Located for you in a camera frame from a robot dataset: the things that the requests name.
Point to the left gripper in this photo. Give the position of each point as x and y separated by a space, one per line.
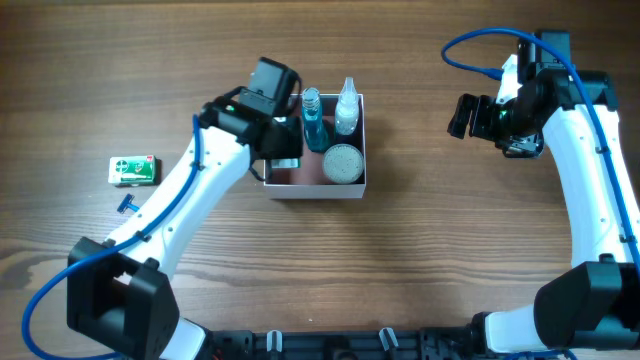
284 138

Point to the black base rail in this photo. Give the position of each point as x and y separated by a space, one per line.
384 344

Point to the white green soap box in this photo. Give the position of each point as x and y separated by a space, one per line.
291 163

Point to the white cotton bud tub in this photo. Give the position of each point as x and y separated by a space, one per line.
343 164

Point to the clear pump sanitizer bottle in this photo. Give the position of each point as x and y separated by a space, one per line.
347 109

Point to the blue mouthwash bottle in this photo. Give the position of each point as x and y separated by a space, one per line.
316 135

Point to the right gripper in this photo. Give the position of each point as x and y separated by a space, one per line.
480 117

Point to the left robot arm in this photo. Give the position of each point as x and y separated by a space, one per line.
119 290

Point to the pink open cardboard box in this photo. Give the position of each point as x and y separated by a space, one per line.
308 181

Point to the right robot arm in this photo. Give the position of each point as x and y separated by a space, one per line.
595 305

